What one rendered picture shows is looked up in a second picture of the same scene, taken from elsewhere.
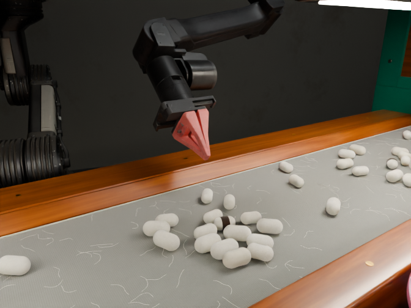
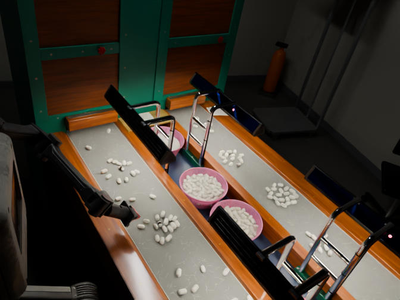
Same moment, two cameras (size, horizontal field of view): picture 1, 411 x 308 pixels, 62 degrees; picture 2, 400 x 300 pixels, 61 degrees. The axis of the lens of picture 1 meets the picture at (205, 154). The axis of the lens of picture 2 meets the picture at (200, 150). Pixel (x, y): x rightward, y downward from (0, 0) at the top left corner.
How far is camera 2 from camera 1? 1.52 m
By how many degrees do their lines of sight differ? 85
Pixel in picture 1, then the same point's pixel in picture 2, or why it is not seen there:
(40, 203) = (147, 274)
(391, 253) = (180, 195)
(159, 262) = (175, 240)
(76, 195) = (141, 264)
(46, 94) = (33, 287)
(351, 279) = (188, 205)
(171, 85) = (123, 209)
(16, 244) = (164, 279)
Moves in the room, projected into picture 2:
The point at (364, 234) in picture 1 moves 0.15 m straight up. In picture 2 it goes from (165, 196) to (168, 174)
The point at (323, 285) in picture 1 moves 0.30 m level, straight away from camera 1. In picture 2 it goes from (190, 209) to (137, 187)
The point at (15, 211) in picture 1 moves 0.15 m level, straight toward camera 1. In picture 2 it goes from (152, 280) to (184, 265)
